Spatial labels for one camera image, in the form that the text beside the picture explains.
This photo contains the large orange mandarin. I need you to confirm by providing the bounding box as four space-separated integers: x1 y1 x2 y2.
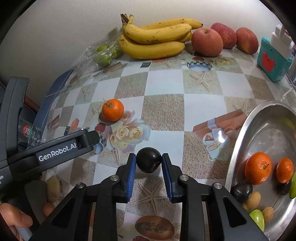
244 152 273 185

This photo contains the person's left hand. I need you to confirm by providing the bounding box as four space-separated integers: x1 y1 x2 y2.
0 176 63 241

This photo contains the red apple middle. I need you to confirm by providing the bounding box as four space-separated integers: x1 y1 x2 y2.
211 23 237 49

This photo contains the glass mug with red logo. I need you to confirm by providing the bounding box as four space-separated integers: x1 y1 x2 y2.
18 116 43 151

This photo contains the yellow banana bunch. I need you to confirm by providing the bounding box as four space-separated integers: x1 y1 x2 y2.
118 14 203 60

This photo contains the clear tray of green fruit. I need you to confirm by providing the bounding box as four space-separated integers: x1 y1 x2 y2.
71 28 123 76

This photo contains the green guava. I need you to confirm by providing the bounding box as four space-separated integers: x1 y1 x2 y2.
249 209 265 232
289 172 296 199

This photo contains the red apple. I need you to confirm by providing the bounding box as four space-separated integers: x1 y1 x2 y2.
236 27 259 54
191 28 223 57
211 23 237 49

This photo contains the small mandarin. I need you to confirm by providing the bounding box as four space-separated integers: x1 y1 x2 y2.
102 99 124 122
276 158 294 183

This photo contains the brown longan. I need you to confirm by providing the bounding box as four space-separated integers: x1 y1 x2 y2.
243 191 261 211
262 206 274 223

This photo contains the teal toy box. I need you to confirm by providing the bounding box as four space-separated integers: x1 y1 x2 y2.
257 37 292 82

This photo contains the steel bowl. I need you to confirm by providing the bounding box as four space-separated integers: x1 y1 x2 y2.
225 101 295 240

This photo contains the red apple far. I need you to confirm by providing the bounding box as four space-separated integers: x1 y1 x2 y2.
236 27 259 54

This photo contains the red apple front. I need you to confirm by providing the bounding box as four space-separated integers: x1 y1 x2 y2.
191 28 223 57

